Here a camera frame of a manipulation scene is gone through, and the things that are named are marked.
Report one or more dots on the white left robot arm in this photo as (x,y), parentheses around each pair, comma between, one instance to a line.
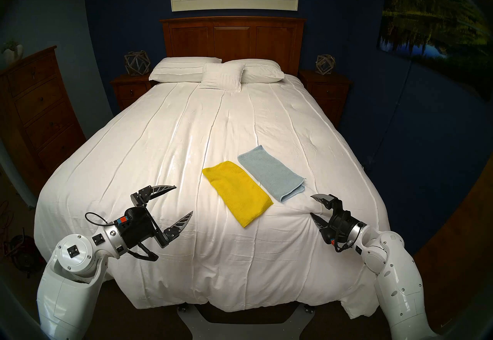
(73,254)

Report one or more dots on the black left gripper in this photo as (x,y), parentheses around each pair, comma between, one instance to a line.
(134,227)

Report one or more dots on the large white pillow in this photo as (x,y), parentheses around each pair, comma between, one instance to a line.
(262,71)
(177,69)

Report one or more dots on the light blue hand towel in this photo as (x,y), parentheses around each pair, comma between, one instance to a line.
(269,171)

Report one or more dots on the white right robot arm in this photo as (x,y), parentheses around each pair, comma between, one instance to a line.
(396,285)

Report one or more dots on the yellow hand towel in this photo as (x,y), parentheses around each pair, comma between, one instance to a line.
(238,193)

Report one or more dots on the small square white pillow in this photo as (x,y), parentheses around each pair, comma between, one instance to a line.
(223,77)

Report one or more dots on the bed with white comforter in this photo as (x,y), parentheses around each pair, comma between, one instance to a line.
(192,131)

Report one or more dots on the brown wooden dresser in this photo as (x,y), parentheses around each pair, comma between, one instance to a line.
(38,112)

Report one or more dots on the brown wooden nightstand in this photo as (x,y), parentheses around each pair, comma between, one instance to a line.
(327,92)
(129,90)

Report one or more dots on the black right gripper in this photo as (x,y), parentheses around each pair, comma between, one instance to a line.
(341,227)

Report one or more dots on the brown wooden headboard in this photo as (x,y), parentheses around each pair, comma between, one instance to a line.
(231,40)

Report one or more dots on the small white plant pot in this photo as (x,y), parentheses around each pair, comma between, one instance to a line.
(11,54)

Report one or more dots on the forest lake poster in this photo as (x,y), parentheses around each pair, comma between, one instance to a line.
(423,15)

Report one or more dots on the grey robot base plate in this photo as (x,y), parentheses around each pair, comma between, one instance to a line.
(188,324)

